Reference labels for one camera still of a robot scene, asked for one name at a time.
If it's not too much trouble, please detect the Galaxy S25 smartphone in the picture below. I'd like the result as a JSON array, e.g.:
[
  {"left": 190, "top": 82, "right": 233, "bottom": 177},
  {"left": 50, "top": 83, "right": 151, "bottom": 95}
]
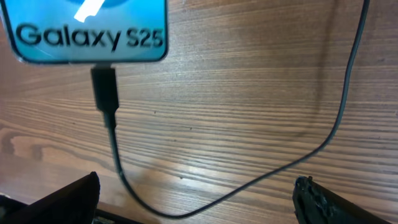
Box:
[{"left": 1, "top": 0, "right": 169, "bottom": 65}]

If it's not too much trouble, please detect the black USB charging cable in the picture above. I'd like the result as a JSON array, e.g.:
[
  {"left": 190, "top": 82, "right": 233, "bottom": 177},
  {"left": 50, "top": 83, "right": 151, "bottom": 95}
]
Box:
[{"left": 90, "top": 0, "right": 371, "bottom": 220}]

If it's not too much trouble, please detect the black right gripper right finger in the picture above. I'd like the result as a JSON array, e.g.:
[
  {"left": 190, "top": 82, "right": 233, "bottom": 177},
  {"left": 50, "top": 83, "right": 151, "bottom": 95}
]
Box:
[{"left": 292, "top": 176, "right": 390, "bottom": 224}]

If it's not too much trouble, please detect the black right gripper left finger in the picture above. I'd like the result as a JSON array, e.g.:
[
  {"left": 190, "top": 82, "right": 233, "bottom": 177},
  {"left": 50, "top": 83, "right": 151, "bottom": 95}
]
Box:
[{"left": 1, "top": 172, "right": 100, "bottom": 224}]

